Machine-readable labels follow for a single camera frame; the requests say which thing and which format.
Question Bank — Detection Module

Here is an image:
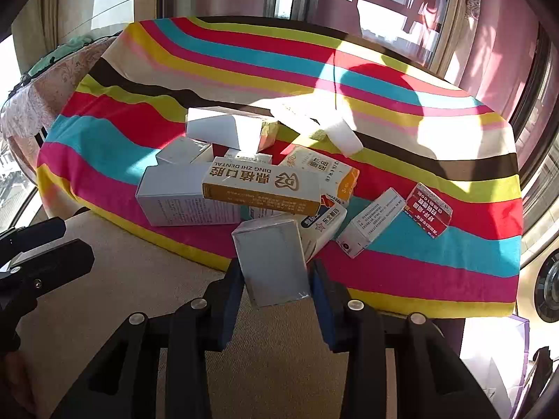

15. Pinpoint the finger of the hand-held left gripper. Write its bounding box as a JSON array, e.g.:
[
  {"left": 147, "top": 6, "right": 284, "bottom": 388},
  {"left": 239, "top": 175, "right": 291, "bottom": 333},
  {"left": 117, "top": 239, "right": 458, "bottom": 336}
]
[
  {"left": 6, "top": 239, "right": 95, "bottom": 301},
  {"left": 0, "top": 217, "right": 67, "bottom": 259}
]

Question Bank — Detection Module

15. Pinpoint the narrow white box black text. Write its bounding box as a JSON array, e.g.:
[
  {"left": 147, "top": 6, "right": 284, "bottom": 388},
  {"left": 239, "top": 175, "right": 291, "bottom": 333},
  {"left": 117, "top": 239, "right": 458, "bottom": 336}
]
[{"left": 335, "top": 188, "right": 409, "bottom": 259}]

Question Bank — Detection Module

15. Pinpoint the green cloth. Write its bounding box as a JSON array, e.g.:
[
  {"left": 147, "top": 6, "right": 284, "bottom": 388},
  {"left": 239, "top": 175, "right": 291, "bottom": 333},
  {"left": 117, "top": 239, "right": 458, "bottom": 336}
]
[{"left": 28, "top": 35, "right": 94, "bottom": 75}]

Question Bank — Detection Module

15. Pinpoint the red and white box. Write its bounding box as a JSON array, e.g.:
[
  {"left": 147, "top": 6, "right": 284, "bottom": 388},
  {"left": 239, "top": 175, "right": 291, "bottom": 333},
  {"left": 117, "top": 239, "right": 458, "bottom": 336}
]
[{"left": 405, "top": 182, "right": 453, "bottom": 239}]

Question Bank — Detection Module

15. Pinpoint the white paper bag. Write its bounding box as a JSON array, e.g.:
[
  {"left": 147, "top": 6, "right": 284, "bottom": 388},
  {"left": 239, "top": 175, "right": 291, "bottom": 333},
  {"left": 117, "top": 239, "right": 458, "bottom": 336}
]
[{"left": 460, "top": 314, "right": 531, "bottom": 419}]

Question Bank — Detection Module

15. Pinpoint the pink floral cloth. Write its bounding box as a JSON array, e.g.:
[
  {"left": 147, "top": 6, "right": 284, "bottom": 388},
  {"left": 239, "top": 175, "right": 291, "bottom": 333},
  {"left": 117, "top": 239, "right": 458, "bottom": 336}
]
[{"left": 0, "top": 37, "right": 116, "bottom": 184}]

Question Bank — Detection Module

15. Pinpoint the white box with star print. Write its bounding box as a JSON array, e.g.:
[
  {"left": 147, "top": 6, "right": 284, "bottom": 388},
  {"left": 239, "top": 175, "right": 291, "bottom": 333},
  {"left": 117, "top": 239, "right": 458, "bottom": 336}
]
[{"left": 297, "top": 196, "right": 348, "bottom": 263}]

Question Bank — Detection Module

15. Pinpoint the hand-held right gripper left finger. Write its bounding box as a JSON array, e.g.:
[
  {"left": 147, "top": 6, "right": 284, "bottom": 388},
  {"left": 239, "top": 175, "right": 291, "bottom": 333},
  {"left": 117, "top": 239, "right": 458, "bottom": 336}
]
[{"left": 50, "top": 258, "right": 245, "bottom": 419}]

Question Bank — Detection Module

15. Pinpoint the long gold and white box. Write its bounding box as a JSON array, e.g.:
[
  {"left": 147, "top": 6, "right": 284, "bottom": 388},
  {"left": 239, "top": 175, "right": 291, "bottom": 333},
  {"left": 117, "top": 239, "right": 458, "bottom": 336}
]
[{"left": 202, "top": 156, "right": 326, "bottom": 216}]

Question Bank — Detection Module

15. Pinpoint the orange and white box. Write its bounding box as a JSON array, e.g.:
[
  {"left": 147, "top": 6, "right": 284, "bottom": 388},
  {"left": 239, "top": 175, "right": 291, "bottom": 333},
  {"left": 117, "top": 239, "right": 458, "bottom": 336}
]
[{"left": 279, "top": 145, "right": 361, "bottom": 208}]

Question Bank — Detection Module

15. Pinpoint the white box with grey text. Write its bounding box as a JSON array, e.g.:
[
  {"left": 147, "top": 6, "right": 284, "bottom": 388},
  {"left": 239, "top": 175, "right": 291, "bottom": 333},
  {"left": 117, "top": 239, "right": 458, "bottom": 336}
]
[{"left": 135, "top": 162, "right": 243, "bottom": 228}]

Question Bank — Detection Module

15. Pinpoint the large plain white box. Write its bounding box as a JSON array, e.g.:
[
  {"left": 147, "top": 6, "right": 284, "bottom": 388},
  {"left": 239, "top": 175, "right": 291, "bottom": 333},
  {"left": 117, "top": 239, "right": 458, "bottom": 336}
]
[{"left": 186, "top": 107, "right": 280, "bottom": 153}]

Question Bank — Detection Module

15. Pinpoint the plain grey cardboard box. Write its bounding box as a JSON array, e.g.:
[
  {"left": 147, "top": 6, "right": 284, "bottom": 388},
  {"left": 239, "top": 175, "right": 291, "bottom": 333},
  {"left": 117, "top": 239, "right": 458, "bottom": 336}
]
[{"left": 231, "top": 214, "right": 312, "bottom": 308}]

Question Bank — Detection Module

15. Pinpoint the small white patterned box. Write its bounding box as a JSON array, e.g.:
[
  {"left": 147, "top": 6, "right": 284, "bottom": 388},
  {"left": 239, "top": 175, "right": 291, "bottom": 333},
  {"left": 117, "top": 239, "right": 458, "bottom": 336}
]
[{"left": 224, "top": 147, "right": 274, "bottom": 167}]

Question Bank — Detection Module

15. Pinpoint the round black and white appliance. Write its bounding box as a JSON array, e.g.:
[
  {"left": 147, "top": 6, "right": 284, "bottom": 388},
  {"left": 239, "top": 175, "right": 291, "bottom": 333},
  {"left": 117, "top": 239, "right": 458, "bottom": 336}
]
[{"left": 533, "top": 251, "right": 559, "bottom": 324}]

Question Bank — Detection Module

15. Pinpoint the white foam block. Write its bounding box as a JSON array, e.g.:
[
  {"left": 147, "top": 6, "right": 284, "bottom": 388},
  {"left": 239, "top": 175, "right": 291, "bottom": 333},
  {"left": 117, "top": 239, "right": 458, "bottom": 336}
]
[{"left": 279, "top": 105, "right": 364, "bottom": 157}]

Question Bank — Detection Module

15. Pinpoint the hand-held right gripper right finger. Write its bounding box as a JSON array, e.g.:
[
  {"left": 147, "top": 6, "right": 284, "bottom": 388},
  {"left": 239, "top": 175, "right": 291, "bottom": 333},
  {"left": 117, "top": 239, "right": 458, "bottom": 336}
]
[{"left": 309, "top": 258, "right": 503, "bottom": 419}]

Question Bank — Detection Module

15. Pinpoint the striped colourful tablecloth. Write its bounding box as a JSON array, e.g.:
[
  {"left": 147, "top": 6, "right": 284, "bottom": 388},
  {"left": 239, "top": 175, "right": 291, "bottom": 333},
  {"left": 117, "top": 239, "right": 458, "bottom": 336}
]
[{"left": 36, "top": 16, "right": 524, "bottom": 319}]

